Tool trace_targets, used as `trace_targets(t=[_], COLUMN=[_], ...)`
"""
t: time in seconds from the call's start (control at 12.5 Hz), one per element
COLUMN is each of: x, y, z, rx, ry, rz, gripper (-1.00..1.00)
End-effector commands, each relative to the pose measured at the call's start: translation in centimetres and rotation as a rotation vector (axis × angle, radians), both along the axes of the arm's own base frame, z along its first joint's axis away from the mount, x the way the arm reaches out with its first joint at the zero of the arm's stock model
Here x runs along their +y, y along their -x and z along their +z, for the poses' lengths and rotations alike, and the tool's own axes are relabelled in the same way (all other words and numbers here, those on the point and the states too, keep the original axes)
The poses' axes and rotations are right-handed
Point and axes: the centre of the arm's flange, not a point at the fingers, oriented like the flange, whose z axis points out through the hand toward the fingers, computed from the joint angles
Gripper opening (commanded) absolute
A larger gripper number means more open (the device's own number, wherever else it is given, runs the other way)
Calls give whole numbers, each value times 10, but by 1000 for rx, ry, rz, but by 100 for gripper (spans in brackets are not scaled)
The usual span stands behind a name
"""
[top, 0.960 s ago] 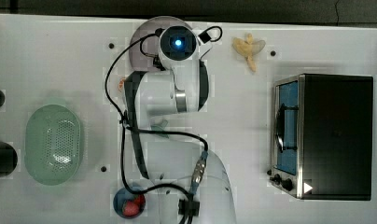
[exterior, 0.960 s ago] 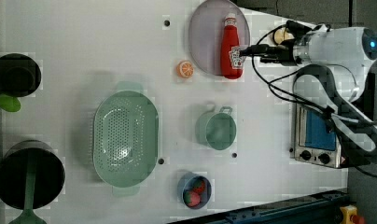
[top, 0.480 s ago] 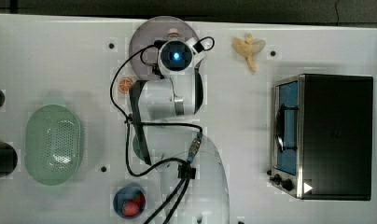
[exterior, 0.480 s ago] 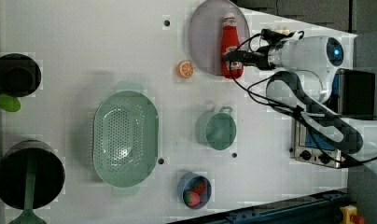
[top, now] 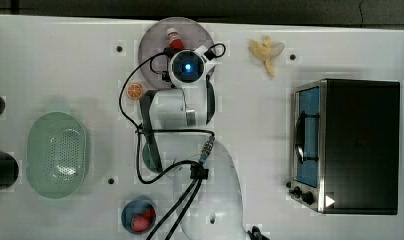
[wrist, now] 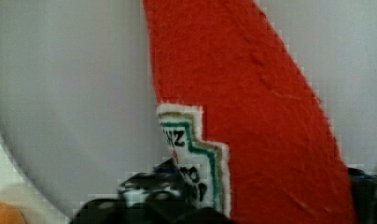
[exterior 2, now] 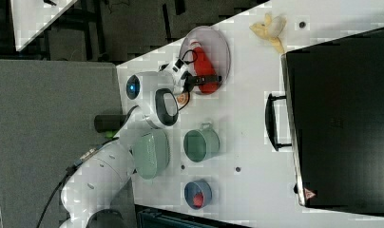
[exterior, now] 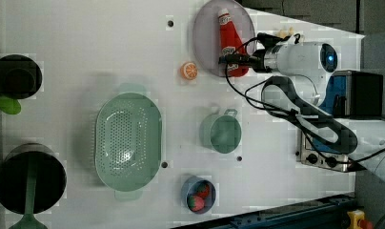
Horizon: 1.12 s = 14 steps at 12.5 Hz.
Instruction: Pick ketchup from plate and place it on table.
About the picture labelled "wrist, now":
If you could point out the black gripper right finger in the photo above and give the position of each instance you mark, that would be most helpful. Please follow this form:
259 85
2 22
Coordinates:
364 191

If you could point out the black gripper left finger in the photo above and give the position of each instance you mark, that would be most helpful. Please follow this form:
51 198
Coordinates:
167 195

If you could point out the orange slice toy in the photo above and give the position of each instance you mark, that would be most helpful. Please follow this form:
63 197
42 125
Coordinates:
10 214

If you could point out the grey round plate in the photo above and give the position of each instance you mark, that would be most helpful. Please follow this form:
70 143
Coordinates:
77 107

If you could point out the red plush ketchup bottle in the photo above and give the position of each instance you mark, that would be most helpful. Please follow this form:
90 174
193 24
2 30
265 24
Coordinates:
224 57

